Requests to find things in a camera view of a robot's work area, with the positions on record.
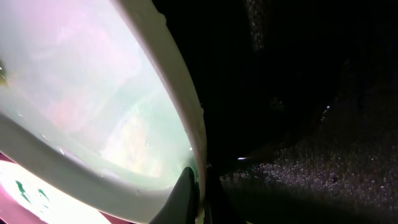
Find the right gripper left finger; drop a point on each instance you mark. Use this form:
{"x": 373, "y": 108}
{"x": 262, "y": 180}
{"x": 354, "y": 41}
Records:
{"x": 182, "y": 205}

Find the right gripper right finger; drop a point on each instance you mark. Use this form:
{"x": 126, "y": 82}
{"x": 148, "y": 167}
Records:
{"x": 218, "y": 208}

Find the mint green plate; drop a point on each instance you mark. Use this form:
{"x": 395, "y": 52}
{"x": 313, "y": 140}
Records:
{"x": 97, "y": 101}

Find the round black tray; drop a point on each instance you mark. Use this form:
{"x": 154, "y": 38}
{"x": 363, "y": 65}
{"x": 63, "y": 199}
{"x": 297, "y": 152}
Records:
{"x": 300, "y": 104}

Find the white plate green stains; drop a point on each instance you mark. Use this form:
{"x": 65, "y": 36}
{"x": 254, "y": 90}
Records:
{"x": 48, "y": 204}

